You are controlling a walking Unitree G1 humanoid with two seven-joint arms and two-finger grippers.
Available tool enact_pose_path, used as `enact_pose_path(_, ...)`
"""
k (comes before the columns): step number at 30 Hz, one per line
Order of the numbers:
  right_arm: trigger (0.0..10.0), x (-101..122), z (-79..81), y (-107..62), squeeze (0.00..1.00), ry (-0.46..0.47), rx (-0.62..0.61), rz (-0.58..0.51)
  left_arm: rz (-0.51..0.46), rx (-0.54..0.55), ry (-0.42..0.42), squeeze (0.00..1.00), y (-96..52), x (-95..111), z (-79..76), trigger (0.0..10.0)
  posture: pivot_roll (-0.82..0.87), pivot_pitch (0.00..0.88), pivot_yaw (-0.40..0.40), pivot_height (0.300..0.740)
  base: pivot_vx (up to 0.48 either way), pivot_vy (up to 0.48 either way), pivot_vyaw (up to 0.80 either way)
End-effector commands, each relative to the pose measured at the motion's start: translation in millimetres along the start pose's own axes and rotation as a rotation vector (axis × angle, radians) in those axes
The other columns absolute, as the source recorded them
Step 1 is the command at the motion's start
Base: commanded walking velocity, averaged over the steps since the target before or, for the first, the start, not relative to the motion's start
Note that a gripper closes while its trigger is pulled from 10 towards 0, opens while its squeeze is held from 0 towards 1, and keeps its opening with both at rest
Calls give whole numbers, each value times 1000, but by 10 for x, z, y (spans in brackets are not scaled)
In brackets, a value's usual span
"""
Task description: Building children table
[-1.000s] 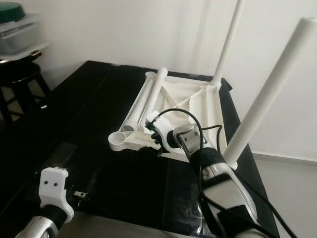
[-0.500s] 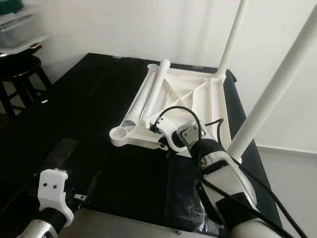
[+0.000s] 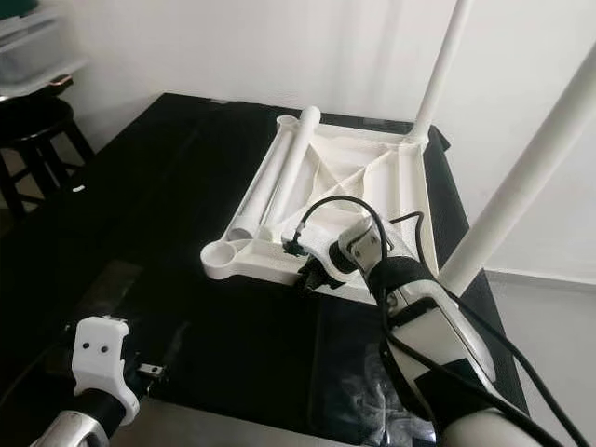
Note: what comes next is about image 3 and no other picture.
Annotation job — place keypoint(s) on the clear plastic bag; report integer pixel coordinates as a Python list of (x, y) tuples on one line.
[(372, 391)]

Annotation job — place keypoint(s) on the clear plastic storage box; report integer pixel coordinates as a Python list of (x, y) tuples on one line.
[(37, 51)]

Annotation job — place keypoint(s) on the black table cloth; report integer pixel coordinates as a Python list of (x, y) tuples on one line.
[(196, 233)]

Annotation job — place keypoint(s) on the white plastic table top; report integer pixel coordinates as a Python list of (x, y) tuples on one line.
[(363, 177)]

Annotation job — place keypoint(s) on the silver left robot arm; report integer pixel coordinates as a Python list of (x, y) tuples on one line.
[(88, 419)]

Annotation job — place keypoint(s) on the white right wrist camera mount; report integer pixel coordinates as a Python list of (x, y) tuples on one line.
[(321, 240)]

